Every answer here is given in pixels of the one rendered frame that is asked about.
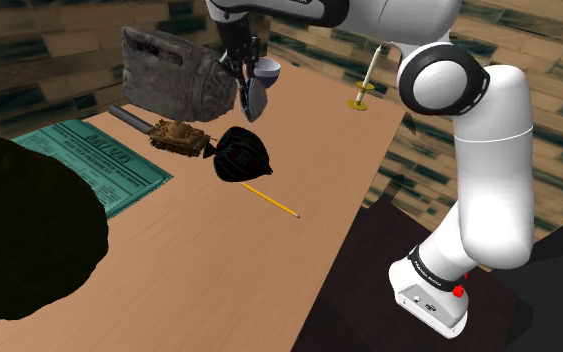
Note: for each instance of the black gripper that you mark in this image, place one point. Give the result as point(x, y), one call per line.
point(234, 36)

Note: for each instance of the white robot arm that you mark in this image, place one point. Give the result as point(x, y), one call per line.
point(493, 195)

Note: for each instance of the blue and white bowl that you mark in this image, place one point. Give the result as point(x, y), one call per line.
point(269, 73)

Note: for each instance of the dark grey pointed object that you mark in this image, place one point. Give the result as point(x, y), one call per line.
point(255, 101)

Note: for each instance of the grey stone-textured bag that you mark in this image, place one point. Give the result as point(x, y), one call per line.
point(174, 78)

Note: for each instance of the brown toy tank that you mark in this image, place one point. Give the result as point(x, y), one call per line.
point(178, 137)

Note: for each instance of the black tied sack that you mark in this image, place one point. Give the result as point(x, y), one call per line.
point(239, 155)

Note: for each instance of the grey cylinder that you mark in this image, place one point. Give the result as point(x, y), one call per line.
point(130, 118)

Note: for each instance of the white candle on yellow holder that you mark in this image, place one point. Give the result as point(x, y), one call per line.
point(368, 73)

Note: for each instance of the yellow pencil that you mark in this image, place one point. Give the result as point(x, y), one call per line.
point(271, 200)

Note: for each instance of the teal newspaper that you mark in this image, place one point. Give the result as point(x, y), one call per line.
point(100, 161)

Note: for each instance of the dark robot stand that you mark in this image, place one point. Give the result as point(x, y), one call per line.
point(383, 244)

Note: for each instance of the large black lumpy object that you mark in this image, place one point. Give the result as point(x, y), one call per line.
point(27, 229)

